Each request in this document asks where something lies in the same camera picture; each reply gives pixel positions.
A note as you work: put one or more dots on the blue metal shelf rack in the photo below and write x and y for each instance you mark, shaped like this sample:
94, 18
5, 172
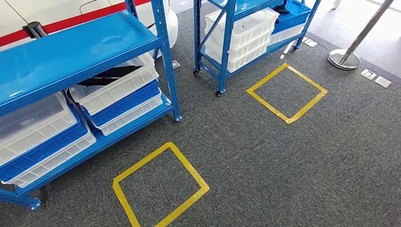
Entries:
78, 50
224, 53

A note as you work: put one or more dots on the black plastic part in crate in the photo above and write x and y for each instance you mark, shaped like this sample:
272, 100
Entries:
281, 11
109, 75

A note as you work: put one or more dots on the metal floor outlet plate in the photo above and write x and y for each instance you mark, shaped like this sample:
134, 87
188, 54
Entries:
368, 74
176, 64
383, 82
311, 43

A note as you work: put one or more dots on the yellow floor tape square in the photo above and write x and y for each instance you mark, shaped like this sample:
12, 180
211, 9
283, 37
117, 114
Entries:
266, 103
188, 169

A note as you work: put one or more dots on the silver stanchion post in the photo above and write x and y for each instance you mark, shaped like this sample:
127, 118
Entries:
343, 59

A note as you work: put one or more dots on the black stanchion post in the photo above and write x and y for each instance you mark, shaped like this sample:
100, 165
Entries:
34, 29

